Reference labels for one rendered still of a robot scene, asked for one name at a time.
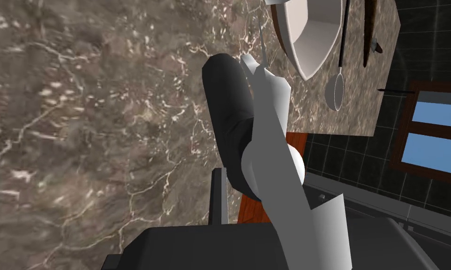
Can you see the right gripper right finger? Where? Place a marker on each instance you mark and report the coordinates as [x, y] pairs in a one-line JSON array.
[[331, 236]]

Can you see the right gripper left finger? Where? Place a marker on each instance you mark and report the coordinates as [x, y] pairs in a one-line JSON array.
[[218, 198]]

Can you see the black and grey bottle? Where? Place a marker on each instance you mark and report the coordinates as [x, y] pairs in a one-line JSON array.
[[229, 120]]

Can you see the red-brown wooden cupboard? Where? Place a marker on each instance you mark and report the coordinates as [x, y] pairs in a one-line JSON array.
[[252, 212]]

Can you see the grey stove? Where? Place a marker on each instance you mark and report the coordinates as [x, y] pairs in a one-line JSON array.
[[394, 221]]

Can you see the brown framed window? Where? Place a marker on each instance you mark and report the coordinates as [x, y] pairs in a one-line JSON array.
[[435, 131]]

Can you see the white sink basin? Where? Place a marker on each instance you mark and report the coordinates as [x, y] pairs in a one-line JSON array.
[[311, 33]]

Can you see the brown wooden utensil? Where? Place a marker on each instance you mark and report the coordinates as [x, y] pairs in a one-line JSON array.
[[369, 30]]

